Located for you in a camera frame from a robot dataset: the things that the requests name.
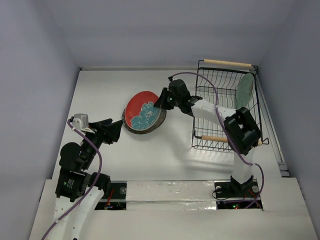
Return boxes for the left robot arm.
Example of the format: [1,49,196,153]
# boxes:
[45,114,123,240]

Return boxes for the grey deer snowflake plate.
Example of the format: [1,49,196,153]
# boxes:
[138,109,167,133]

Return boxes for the red teal flower plate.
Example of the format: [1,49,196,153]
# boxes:
[125,91,161,130]

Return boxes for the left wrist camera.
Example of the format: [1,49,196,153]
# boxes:
[71,113,90,132]

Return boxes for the white front platform board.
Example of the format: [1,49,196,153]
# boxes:
[30,178,317,240]

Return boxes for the green leaf plate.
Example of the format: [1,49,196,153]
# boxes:
[235,73,255,109]

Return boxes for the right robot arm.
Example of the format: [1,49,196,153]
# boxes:
[153,79,261,196]

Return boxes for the black wire dish rack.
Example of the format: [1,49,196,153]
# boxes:
[191,60,270,152]

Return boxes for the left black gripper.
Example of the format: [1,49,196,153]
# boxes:
[81,117,123,168]

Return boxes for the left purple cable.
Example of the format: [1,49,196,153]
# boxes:
[41,118,103,240]

